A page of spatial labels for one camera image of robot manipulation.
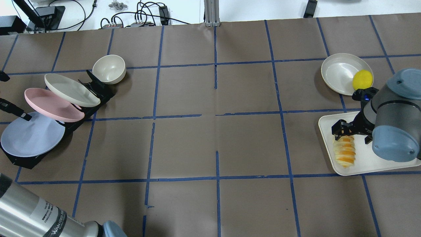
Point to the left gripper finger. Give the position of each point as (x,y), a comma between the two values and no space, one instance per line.
(11,108)
(4,77)

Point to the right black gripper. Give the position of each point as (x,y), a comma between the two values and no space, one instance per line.
(360,126)

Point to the striped orange bread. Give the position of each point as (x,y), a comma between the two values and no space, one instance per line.
(344,150)

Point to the blue plate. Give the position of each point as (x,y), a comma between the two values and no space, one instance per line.
(28,138)

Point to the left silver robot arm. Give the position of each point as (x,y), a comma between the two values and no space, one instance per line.
(25,214)

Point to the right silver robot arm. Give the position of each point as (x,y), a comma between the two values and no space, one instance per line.
(389,117)

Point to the pink plate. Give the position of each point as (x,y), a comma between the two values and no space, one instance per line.
(50,105)

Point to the cream plate on rack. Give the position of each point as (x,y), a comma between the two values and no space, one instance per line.
(70,90)

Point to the black plate rack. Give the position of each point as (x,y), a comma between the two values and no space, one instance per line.
(100,90)

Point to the white rectangular tray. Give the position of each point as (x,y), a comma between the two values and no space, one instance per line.
(366,160)

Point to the yellow lemon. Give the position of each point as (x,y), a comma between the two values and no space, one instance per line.
(363,79)

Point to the shallow cream dish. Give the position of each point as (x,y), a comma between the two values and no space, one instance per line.
(338,71)

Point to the black monitor stand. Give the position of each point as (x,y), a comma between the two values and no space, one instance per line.
(42,19)

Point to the cream bowl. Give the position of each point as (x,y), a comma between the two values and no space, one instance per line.
(110,69)

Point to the black power adapter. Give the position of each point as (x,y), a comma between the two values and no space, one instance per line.
(164,15)

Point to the aluminium frame post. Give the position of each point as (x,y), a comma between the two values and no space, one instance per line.
(211,12)

